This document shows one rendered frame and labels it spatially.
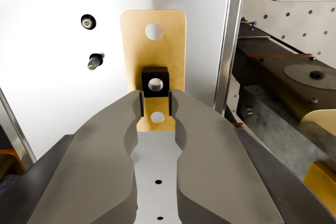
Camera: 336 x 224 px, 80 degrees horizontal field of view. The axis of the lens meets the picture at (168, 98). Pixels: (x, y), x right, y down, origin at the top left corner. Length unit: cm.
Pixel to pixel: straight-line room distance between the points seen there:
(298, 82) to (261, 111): 5
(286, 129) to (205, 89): 7
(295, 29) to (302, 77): 34
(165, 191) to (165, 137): 10
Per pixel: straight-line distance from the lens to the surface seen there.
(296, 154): 19
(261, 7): 52
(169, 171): 26
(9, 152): 36
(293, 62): 28
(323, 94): 22
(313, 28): 60
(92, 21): 17
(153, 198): 31
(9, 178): 34
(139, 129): 15
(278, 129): 19
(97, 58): 18
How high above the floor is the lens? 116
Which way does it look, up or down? 58 degrees down
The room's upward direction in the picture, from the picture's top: 174 degrees clockwise
